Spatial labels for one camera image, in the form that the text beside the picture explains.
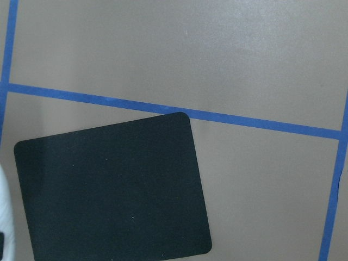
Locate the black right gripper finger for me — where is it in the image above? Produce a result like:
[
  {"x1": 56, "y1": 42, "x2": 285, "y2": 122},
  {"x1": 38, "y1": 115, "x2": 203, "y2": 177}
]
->
[{"x1": 0, "y1": 232, "x2": 4, "y2": 253}]

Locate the white computer mouse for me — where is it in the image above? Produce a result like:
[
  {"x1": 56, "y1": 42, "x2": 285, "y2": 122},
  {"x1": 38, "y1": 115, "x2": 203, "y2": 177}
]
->
[{"x1": 1, "y1": 167, "x2": 15, "y2": 260}]

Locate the black mouse pad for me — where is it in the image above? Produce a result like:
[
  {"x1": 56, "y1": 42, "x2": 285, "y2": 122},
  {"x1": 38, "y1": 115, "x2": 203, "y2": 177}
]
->
[{"x1": 14, "y1": 112, "x2": 212, "y2": 260}]

